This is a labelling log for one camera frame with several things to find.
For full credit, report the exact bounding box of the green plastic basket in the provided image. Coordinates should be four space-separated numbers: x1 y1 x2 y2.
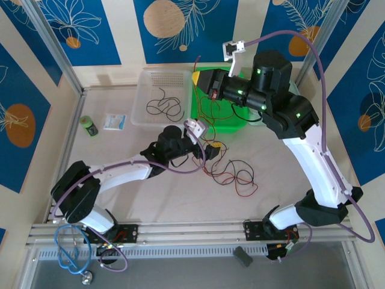
191 67 250 134

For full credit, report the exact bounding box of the clear plastic tray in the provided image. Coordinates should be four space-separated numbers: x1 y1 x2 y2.
130 69 193 127

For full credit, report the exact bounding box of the white blue packet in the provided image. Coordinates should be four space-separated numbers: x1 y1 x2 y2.
102 113 127 131

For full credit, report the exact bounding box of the green capped black bottle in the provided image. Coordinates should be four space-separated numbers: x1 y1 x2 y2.
79 115 99 137

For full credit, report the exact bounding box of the dark grey sponge block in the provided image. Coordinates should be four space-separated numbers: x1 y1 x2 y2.
233 246 253 268

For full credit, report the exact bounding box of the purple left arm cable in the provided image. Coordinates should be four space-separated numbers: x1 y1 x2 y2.
51 125 207 273

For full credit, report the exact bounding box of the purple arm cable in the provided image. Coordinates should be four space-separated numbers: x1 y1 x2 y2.
51 125 207 273
245 30 377 263

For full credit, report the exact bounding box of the black left gripper wire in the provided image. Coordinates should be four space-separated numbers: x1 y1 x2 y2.
170 156 189 169

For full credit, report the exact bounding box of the black gripper wire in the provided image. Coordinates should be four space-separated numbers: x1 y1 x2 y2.
230 102 252 122
170 156 189 169

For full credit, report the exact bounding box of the black right gripper wire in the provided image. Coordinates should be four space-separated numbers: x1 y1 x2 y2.
230 102 252 122

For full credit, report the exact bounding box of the aluminium frame post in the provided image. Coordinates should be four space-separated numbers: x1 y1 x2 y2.
20 0 85 96
294 0 342 87

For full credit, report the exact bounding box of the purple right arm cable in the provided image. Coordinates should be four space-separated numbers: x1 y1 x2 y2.
245 30 377 263

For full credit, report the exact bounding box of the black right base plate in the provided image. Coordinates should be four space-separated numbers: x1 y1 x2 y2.
242 219 299 241

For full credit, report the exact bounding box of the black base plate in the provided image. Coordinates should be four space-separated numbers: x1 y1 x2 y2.
242 219 299 241
84 224 139 244

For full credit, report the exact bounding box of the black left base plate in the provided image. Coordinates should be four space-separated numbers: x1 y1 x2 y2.
84 224 139 244

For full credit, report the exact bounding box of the aluminium side rail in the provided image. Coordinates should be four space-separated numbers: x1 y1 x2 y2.
45 89 88 223

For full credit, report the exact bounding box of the grey slotted cable duct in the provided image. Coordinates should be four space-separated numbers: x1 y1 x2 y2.
35 244 268 259

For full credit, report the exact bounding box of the blue cable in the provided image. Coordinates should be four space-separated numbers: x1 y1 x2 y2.
54 224 93 276

